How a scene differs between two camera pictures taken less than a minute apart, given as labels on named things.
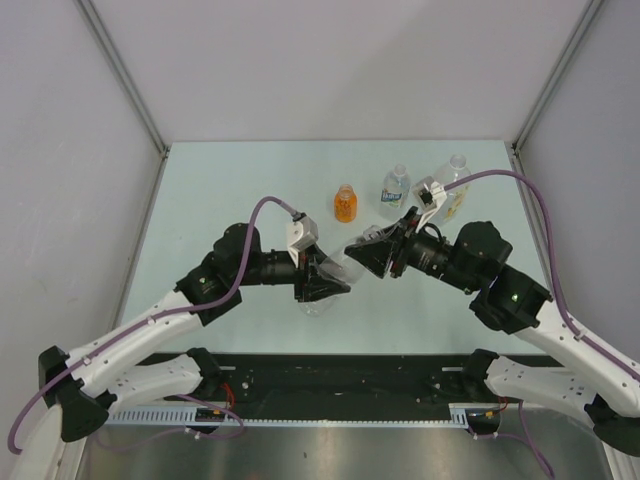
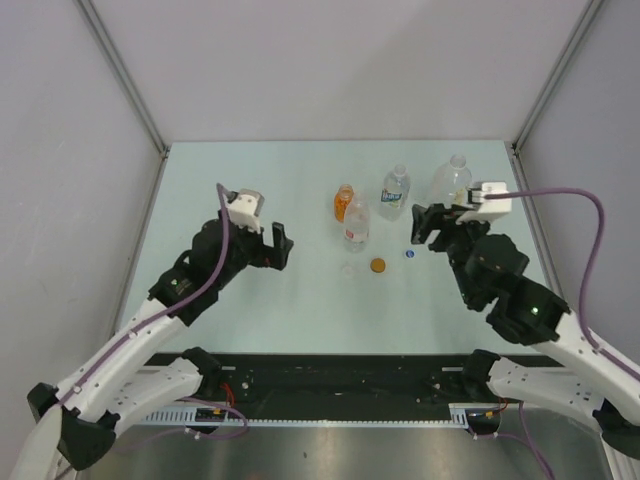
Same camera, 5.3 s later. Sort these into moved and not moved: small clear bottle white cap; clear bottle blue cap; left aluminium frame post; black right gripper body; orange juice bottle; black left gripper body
Moved: small clear bottle white cap; black left gripper body; black right gripper body
Not moved: left aluminium frame post; orange juice bottle; clear bottle blue cap
